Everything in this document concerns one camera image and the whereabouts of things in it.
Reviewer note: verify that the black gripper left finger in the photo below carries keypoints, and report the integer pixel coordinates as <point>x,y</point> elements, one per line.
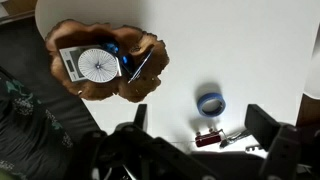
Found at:
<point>140,119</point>

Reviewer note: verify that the silver kitchen scale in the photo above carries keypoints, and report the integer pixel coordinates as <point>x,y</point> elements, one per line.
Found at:
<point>90,63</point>

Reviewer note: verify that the blue lens glasses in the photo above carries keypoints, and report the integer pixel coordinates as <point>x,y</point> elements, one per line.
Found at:
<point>127,61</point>

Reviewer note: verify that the floral dark cushion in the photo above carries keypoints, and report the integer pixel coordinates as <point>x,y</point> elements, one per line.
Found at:
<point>33,143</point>

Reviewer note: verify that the red pocket knife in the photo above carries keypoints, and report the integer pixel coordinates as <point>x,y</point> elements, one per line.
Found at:
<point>211,137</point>

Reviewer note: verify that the dark bench seat cushion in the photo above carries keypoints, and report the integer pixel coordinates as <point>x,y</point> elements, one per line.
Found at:
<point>23,54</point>

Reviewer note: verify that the blue tape roll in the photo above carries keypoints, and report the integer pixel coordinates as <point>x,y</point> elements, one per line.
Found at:
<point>211,104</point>

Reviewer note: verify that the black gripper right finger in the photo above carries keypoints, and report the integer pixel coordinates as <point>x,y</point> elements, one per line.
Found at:
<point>261,125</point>

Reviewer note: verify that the silver keys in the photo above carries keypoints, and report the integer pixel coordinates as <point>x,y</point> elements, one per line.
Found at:
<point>229,140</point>

